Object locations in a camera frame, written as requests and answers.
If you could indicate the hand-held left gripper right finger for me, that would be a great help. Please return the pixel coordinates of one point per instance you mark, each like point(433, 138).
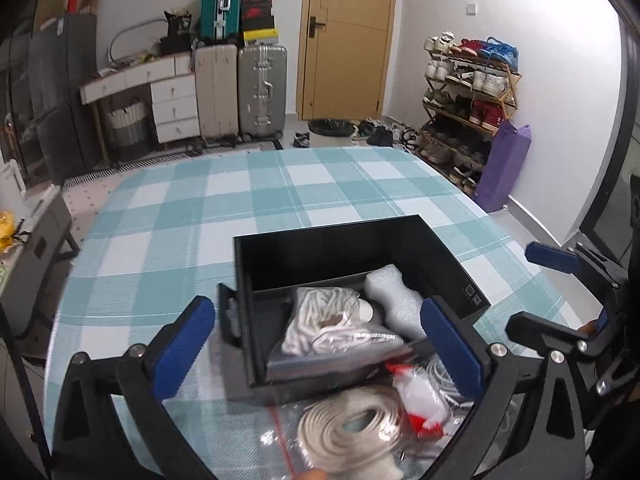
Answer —
point(450, 350)

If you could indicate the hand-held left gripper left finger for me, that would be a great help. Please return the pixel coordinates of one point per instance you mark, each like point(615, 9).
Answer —
point(182, 347)

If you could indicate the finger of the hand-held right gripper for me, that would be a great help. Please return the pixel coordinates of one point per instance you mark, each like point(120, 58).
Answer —
point(535, 327)
point(550, 257)

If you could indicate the red white packet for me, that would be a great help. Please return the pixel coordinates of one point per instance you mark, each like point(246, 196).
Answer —
point(425, 402)

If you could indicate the black cardboard box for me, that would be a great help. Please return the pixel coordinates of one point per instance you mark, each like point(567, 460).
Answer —
point(320, 255)

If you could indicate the white plush toy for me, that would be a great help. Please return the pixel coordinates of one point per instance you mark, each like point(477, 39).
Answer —
point(395, 300)

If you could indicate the purple bag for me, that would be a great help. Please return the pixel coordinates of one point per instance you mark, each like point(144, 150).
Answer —
point(502, 165)

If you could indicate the teal checked tablecloth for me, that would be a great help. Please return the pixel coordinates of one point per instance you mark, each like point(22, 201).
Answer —
point(250, 200)

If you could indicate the wooden shoe rack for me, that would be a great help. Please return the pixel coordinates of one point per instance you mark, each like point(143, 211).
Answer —
point(510, 87)

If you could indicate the grey side cabinet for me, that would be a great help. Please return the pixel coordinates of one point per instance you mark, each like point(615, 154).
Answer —
point(40, 240)

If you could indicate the rows of racked shoes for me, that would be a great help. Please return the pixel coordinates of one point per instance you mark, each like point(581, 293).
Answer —
point(480, 80)

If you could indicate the pile of loose shoes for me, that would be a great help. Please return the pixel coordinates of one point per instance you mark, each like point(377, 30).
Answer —
point(385, 132)

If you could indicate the yellow plastic bag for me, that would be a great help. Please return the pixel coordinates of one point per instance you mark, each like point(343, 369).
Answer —
point(7, 230)

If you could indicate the woven laundry basket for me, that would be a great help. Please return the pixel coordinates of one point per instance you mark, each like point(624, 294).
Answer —
point(125, 127)

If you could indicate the white desk with drawers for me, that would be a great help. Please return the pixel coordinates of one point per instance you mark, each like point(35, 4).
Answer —
point(172, 100)

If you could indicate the trash bin with black liner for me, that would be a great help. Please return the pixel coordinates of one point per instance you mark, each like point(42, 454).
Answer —
point(330, 132)

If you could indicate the beige suitcase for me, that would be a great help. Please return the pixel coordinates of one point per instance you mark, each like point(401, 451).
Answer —
point(216, 90)

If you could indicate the silver suitcase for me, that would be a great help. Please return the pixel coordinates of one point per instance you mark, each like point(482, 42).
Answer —
point(262, 90)

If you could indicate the grey fridge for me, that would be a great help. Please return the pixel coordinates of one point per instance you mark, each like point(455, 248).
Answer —
point(65, 95)

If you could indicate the wooden door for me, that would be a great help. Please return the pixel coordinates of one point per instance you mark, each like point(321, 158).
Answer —
point(350, 60)

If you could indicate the dark glass cabinet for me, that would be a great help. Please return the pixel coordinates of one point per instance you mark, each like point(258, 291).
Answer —
point(17, 100)

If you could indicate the black tote bag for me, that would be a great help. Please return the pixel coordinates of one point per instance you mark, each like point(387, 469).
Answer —
point(178, 30)

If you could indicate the black yellow shoe box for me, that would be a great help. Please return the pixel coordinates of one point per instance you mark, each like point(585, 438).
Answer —
point(260, 36)

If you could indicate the teal suitcase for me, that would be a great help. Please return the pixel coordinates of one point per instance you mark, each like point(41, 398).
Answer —
point(220, 5)

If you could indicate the black shoe box red print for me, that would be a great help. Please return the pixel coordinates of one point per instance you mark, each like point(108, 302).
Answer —
point(257, 6)

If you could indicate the oval metal frame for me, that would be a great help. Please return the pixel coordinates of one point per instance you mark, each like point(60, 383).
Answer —
point(122, 35)

